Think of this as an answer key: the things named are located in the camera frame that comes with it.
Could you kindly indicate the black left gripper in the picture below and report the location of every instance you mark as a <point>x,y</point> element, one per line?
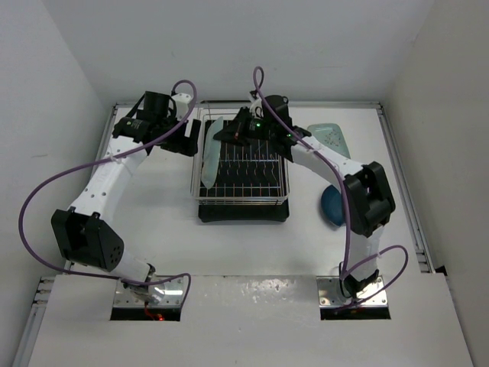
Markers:
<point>183,144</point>

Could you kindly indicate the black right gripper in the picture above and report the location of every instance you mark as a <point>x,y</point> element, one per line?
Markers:
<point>237,131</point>

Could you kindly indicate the light green rectangular plate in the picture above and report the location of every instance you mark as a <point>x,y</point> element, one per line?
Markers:
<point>211,154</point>

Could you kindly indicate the dark blue round plate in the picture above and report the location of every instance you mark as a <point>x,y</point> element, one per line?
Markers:
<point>332,206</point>

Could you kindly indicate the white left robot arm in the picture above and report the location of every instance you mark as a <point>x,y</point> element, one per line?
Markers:
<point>83,232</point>

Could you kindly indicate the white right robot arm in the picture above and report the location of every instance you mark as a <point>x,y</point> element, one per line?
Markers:
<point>367,199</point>

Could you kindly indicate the black drip tray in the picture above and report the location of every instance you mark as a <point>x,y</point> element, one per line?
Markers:
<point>213,213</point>

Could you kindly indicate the light green plate with berries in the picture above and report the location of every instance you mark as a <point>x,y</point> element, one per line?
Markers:
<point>330,135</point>

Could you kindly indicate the metal wire dish rack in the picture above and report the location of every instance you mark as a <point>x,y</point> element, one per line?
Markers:
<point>251,175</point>

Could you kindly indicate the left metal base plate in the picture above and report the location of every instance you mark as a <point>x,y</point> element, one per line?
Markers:
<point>165,295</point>

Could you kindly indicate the metal base plate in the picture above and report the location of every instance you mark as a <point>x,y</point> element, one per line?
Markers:
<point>165,295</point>
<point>332,295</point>

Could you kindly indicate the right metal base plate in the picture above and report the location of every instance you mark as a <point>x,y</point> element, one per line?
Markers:
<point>332,295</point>

